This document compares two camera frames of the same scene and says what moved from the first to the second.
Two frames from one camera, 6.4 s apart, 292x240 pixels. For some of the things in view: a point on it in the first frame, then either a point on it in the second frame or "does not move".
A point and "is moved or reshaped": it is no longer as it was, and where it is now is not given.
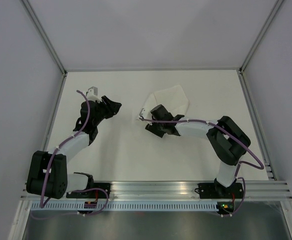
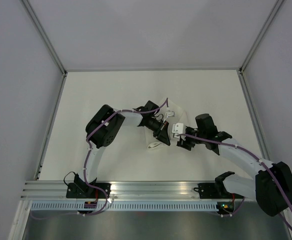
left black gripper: (111, 107) -> (162, 128)
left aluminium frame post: (49, 42) does not move
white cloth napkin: (173, 98) is moved or reshaped
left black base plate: (92, 193) does not move
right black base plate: (213, 190) does not move
